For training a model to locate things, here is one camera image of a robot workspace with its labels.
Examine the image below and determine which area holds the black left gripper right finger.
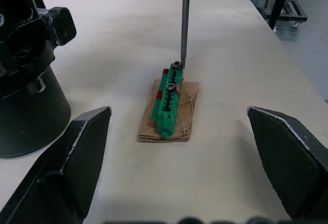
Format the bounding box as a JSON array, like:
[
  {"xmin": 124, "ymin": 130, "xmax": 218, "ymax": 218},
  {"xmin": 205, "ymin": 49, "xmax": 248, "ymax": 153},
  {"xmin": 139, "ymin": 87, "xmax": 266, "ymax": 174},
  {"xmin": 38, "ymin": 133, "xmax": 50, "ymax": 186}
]
[{"xmin": 247, "ymin": 106, "xmax": 328, "ymax": 220}]

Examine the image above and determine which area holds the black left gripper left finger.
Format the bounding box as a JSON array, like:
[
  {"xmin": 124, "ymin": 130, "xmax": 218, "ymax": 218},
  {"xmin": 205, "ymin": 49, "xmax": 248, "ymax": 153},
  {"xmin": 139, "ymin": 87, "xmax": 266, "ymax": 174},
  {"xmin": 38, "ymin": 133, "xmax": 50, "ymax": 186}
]
[{"xmin": 0, "ymin": 106, "xmax": 113, "ymax": 224}]

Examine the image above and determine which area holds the grey screwdriver shaft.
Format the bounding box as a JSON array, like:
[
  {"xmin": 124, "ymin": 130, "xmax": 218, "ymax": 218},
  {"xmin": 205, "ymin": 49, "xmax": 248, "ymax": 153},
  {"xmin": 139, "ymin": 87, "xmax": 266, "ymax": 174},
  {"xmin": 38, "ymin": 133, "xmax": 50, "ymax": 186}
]
[{"xmin": 180, "ymin": 0, "xmax": 192, "ymax": 69}]

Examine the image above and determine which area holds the black gripper body fixture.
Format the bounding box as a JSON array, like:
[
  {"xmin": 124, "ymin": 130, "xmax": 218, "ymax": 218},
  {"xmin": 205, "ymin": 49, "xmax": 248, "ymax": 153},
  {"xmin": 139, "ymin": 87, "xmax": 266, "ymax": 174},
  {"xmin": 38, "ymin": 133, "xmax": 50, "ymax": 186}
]
[{"xmin": 0, "ymin": 0, "xmax": 77, "ymax": 159}]

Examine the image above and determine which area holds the green ribbed finger piece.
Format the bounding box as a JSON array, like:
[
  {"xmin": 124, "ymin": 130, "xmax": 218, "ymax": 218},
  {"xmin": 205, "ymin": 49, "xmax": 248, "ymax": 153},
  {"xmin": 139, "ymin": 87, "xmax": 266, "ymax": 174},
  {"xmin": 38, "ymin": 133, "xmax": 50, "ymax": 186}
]
[{"xmin": 150, "ymin": 63, "xmax": 185, "ymax": 138}]

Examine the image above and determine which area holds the brown cardboard pad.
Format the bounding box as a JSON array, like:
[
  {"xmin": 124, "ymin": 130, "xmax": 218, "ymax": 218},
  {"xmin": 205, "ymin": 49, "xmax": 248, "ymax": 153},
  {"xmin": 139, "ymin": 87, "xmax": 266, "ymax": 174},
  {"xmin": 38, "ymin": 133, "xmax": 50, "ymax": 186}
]
[{"xmin": 137, "ymin": 78, "xmax": 200, "ymax": 144}]

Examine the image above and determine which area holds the black wheeled cart frame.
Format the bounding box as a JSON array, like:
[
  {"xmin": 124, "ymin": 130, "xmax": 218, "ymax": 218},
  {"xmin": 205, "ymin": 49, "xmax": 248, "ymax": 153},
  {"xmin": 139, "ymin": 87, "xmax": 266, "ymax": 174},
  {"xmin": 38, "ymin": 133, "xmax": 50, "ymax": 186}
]
[{"xmin": 259, "ymin": 0, "xmax": 308, "ymax": 31}]

